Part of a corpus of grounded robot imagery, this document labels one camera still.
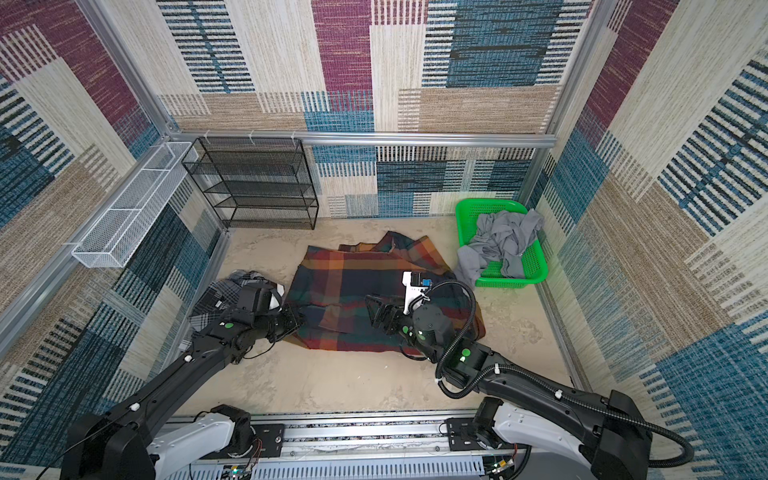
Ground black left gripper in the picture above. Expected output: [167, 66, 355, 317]
[254, 301, 308, 341]

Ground multicolour plaid long sleeve shirt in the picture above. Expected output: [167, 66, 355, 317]
[286, 231, 455, 353]

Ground grey plaid long sleeve shirt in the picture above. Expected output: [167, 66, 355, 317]
[188, 270, 285, 333]

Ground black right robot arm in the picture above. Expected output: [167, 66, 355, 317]
[365, 295, 653, 479]

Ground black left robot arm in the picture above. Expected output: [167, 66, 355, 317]
[60, 281, 301, 479]

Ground green plastic basket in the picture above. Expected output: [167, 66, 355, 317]
[454, 198, 548, 289]

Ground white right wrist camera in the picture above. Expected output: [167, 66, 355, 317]
[402, 271, 434, 314]

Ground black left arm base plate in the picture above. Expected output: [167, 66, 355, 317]
[243, 423, 286, 460]

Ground aluminium mounting rail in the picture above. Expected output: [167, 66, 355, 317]
[101, 410, 637, 480]

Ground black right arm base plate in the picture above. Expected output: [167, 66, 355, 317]
[445, 417, 500, 451]

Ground black wire mesh shelf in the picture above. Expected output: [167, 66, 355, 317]
[182, 137, 319, 229]

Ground white wire mesh tray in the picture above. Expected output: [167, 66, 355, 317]
[72, 142, 192, 268]

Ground black corrugated cable conduit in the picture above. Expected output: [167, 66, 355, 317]
[419, 280, 696, 469]

